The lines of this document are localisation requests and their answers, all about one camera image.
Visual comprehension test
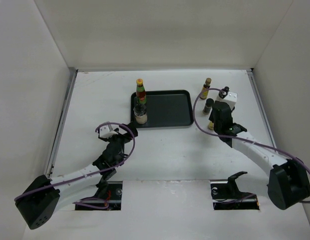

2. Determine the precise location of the glass pepper grinder black top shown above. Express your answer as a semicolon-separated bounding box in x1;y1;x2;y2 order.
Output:
133;103;148;125

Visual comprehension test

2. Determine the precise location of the dark label spice jar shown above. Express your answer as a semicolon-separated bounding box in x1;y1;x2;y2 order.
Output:
202;98;214;115

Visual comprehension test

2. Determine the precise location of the amber sauce bottle yellow label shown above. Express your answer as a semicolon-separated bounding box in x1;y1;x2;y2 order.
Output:
200;77;212;100

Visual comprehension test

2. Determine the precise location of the red chili sauce bottle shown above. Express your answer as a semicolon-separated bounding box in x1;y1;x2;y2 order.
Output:
136;78;147;105

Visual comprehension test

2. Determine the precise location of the white salt grinder black top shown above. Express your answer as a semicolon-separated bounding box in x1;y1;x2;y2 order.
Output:
218;86;229;100

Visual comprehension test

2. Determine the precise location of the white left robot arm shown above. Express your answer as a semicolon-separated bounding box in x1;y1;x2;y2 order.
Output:
15;122;138;230

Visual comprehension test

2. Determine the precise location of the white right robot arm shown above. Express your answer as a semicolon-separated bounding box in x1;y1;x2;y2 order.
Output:
209;101;310;210

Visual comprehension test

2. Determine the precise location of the black rectangular tray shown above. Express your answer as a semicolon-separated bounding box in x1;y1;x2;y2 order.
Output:
130;89;194;129

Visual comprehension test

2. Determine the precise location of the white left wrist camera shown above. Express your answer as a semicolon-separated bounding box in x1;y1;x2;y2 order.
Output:
98;124;116;137

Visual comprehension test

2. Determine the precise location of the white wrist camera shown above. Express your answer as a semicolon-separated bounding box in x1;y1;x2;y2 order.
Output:
221;91;238;109
98;124;116;137

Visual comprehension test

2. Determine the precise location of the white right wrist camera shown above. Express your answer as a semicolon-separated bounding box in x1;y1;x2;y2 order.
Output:
221;91;238;109

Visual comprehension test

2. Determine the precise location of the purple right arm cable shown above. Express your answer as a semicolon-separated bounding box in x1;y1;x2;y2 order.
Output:
192;87;310;203

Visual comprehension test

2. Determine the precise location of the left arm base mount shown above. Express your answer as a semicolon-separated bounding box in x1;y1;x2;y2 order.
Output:
75;181;123;211

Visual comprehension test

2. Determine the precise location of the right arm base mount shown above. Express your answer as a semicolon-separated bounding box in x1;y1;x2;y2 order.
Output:
210;171;259;211

